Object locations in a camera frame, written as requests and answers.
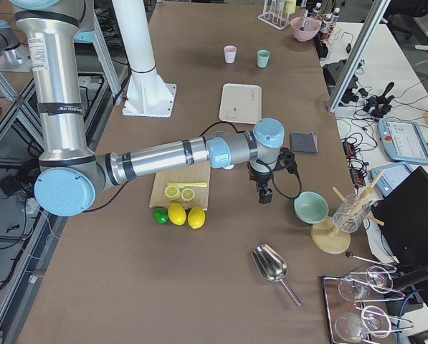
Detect green plastic cup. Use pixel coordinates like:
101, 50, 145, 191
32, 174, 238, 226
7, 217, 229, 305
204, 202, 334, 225
257, 49, 270, 68

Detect white dish rack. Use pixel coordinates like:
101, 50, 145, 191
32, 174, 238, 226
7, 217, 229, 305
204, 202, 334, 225
257, 0, 297, 30

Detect wooden cup stand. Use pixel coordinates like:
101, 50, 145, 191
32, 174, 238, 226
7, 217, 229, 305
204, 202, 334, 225
310, 171, 384, 254

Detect cream rabbit tray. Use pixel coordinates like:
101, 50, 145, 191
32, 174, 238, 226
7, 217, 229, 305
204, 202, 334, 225
219, 83, 262, 125

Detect lemon slice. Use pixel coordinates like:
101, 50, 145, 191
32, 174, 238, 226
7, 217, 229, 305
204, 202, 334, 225
181, 188, 196, 202
164, 186, 181, 201

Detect whole lemon upper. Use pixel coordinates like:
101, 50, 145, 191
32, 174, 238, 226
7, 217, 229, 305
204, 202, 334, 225
188, 206, 206, 229

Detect metal scoop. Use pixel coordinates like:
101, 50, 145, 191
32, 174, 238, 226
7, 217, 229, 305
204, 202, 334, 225
252, 244, 302, 307

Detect blue teach pendant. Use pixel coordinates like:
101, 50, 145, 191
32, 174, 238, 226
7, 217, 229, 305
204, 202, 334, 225
378, 118, 428, 165

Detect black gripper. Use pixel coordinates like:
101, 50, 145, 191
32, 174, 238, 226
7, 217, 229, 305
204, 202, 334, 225
248, 160, 273, 204

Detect aluminium frame post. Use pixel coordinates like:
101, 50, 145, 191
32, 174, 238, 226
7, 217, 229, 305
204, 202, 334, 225
328, 0, 390, 114

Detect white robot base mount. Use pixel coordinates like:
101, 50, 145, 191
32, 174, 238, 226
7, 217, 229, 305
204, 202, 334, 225
113, 0, 176, 118

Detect wooden cutting board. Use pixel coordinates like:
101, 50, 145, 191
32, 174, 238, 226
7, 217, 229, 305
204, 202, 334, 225
149, 162, 211, 211

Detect green lime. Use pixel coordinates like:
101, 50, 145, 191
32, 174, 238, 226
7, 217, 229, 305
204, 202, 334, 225
152, 208, 169, 224

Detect whole lemon lower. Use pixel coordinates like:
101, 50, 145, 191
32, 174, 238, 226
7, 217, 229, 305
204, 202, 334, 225
168, 204, 186, 226

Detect glass cup on stand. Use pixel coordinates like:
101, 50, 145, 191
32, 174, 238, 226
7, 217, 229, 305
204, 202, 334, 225
333, 194, 371, 233

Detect grey folded cloth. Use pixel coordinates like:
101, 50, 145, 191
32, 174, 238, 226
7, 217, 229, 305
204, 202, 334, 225
289, 132, 318, 155

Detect lemon slice upper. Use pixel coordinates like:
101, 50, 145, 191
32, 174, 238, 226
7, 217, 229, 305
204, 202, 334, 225
164, 186, 181, 201

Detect lemon slice lower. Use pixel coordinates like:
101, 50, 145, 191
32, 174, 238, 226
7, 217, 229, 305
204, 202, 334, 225
181, 188, 196, 202

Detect pink bowl with ice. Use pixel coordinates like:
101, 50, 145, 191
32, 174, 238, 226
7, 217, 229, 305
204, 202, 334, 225
290, 16, 321, 42

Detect yellow plastic knife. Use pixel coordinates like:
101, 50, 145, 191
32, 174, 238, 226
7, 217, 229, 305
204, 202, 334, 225
166, 182, 208, 188

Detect metal tongs in bowl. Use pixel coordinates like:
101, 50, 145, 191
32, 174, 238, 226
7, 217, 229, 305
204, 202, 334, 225
299, 9, 308, 31

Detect whole lemon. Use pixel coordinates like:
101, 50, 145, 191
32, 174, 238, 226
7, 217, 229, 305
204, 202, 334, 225
188, 206, 206, 229
168, 204, 186, 226

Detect black tray with glasses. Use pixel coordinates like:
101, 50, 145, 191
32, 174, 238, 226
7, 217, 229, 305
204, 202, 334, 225
320, 264, 428, 344

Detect green bowl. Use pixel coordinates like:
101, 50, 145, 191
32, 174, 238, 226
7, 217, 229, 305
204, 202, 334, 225
294, 191, 329, 224

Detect pink plastic cup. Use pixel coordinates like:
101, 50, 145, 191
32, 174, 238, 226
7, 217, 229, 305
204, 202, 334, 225
224, 45, 237, 64

